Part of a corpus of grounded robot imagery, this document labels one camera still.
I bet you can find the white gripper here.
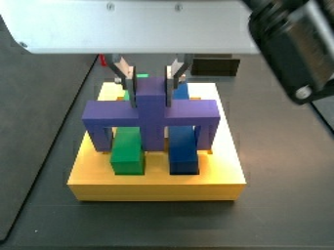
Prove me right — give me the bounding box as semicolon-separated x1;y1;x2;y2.
0;0;258;107

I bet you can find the purple interlocking block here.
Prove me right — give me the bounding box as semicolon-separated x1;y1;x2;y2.
83;77;221;151

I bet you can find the yellow slotted board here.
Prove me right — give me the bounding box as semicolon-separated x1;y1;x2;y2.
69;83;246;201

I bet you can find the red interlocking block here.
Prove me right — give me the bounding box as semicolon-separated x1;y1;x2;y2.
99;54;107;66

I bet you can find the blue bar block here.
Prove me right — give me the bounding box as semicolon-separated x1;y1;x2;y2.
169;84;198;175

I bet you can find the green bar block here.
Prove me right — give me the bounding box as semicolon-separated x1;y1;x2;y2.
109;73;150;176

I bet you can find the black angle bracket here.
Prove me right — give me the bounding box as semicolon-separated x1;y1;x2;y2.
192;54;241;76

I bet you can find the black gripper-mounted camera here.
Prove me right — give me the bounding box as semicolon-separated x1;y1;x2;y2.
242;0;334;104

